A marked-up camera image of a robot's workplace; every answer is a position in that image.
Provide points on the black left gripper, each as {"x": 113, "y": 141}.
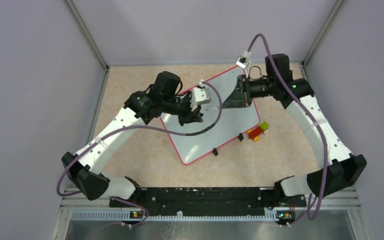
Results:
{"x": 190, "y": 116}

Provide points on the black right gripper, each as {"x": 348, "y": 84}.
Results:
{"x": 241, "y": 96}

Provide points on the pink framed whiteboard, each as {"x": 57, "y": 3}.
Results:
{"x": 232, "y": 123}

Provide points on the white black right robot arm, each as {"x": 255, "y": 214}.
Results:
{"x": 339, "y": 167}

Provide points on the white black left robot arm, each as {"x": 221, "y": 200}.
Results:
{"x": 84, "y": 167}

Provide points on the black whiteboard clip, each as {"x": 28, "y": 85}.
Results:
{"x": 240, "y": 137}
{"x": 215, "y": 152}

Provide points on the green lego brick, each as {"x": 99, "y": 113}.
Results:
{"x": 264, "y": 126}

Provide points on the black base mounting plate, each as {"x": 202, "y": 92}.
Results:
{"x": 213, "y": 201}

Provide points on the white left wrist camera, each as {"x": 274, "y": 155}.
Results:
{"x": 200, "y": 95}

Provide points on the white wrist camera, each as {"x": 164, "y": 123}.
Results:
{"x": 200, "y": 95}
{"x": 243, "y": 60}

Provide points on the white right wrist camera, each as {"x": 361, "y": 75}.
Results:
{"x": 243, "y": 60}

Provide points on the aluminium frame rail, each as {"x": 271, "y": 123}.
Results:
{"x": 71, "y": 202}

